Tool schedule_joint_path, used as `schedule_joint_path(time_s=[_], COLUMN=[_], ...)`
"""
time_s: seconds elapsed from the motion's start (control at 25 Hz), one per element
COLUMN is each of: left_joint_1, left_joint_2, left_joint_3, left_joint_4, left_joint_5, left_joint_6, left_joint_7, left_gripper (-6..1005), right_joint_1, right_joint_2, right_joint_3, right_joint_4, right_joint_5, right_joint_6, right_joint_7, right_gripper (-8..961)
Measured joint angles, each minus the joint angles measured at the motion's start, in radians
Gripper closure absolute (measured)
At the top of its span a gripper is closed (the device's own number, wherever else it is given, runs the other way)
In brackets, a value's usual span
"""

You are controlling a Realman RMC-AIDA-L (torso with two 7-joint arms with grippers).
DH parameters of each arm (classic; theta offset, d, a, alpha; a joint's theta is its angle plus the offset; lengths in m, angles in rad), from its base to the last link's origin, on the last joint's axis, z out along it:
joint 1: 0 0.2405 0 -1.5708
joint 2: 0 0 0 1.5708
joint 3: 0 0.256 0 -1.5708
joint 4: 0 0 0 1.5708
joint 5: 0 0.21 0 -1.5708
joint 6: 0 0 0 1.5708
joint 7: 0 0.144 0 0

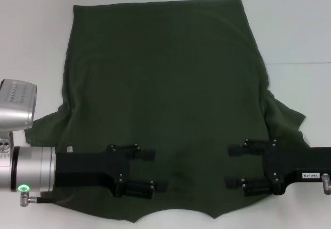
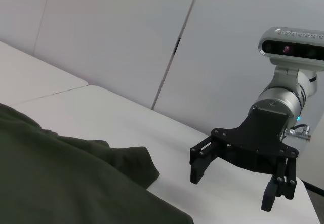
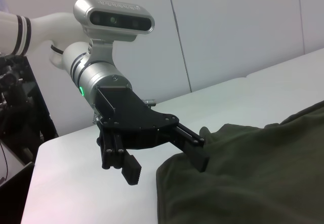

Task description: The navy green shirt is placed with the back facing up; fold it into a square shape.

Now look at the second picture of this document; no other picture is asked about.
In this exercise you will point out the dark green shirt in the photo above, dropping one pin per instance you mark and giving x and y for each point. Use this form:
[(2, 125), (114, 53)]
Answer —
[(63, 178)]

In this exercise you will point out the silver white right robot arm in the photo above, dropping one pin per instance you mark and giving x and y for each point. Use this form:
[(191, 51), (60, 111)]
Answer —
[(281, 100)]

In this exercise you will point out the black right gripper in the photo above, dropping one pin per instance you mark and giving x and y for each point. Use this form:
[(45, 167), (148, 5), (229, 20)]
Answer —
[(263, 135)]

